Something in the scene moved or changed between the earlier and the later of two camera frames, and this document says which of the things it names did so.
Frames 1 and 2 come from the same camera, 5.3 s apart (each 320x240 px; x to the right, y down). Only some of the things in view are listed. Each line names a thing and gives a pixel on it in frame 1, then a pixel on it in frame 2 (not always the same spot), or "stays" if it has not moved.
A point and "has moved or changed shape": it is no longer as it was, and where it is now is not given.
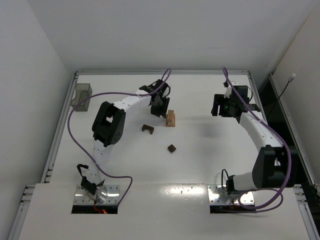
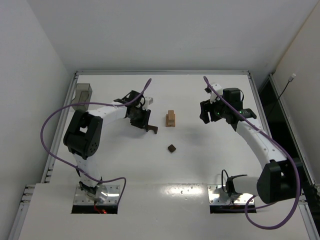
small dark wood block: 171,148 stays
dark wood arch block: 151,128 has moved or changed shape
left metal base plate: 104,194 stays
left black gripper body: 159,107 to 144,122
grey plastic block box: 83,91 stays
